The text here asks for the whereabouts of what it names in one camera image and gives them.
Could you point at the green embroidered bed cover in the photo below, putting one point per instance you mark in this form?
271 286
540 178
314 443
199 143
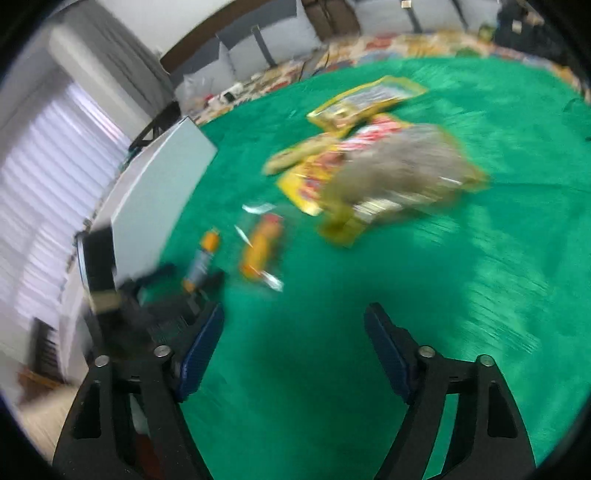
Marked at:
294 389

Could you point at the grey pillow middle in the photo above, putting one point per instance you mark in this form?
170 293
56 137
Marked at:
267 36

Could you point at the floral bed sheet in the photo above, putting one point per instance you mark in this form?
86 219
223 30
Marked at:
356 51

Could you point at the white green snack packet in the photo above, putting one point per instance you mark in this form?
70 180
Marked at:
198 270

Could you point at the grey pillow left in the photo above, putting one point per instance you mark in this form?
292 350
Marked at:
207 72

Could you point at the grey pillow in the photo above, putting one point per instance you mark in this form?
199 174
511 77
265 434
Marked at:
380 17
207 72
267 36

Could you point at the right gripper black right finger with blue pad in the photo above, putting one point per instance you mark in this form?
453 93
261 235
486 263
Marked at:
489 438

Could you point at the brown headboard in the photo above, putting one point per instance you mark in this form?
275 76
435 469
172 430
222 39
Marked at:
319 20

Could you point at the white storage box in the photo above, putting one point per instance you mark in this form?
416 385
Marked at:
142 208

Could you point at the grey nuts snack bag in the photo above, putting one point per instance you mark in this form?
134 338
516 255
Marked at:
412 170

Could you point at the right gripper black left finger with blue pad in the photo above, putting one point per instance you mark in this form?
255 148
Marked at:
125 421

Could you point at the small yellow red snack packet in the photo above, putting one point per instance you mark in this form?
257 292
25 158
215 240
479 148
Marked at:
297 153

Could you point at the orange sausage snack packet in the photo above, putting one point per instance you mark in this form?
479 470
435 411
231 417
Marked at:
261 234

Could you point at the grey pillow right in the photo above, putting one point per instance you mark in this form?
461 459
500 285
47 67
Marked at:
380 17

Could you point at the white window curtain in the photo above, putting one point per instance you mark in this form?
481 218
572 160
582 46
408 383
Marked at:
59 155

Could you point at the yellow clear snack bag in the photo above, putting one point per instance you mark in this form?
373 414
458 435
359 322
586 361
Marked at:
354 106

